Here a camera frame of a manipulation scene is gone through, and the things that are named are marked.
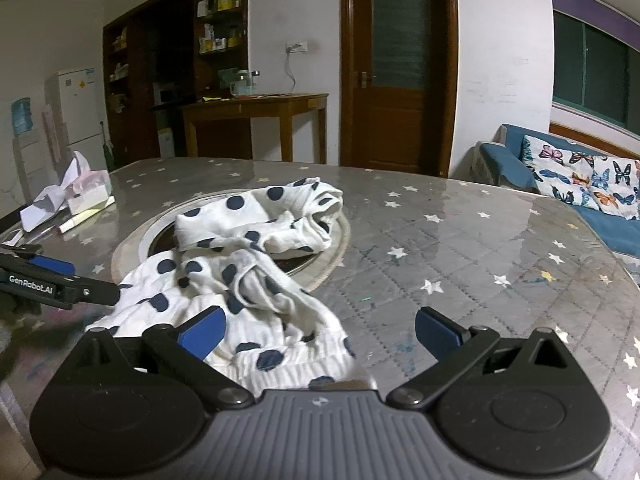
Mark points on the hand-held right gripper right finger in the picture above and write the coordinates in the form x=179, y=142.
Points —
x=436, y=332

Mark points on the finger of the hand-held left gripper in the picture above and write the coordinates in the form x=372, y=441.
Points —
x=95, y=294
x=50, y=263

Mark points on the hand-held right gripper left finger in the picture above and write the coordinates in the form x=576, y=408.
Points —
x=205, y=331

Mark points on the white polka dot garment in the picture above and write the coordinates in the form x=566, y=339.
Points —
x=280, y=310

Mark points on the thin pen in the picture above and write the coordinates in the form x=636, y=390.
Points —
x=44, y=231

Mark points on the white marker pen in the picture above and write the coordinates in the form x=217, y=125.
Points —
x=77, y=221

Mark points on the white crumpled paper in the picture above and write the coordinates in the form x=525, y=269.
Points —
x=42, y=207

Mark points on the pink tissue box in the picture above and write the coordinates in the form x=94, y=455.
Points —
x=90, y=190

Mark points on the round table burner recess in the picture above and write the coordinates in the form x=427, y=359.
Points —
x=150, y=230

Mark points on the grey star print table cover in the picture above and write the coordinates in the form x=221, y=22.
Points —
x=450, y=240

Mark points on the white water dispenser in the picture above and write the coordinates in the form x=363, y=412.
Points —
x=31, y=165

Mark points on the green broom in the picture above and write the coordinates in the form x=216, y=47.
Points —
x=107, y=152

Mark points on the pink hanging cloth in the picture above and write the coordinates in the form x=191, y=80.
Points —
x=52, y=127

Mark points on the blue water bottle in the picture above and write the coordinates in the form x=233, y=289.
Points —
x=22, y=116

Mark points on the white refrigerator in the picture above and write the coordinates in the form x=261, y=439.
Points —
x=80, y=110

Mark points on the blue sofa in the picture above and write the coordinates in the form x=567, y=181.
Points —
x=505, y=165

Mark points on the microwave oven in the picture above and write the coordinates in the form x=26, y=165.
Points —
x=172, y=95

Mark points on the brown wooden door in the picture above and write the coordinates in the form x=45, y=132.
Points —
x=395, y=125

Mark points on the butterfly print pillow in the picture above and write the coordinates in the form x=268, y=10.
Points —
x=580, y=175

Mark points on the dark wooden shelf cabinet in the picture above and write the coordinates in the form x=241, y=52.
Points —
x=140, y=60

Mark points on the wooden side desk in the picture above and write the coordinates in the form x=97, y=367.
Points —
x=260, y=105

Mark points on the glass kettle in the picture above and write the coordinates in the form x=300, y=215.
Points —
x=246, y=85

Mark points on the dark window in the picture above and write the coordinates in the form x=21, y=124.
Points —
x=595, y=75

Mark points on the white wall socket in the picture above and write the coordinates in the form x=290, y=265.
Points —
x=296, y=47

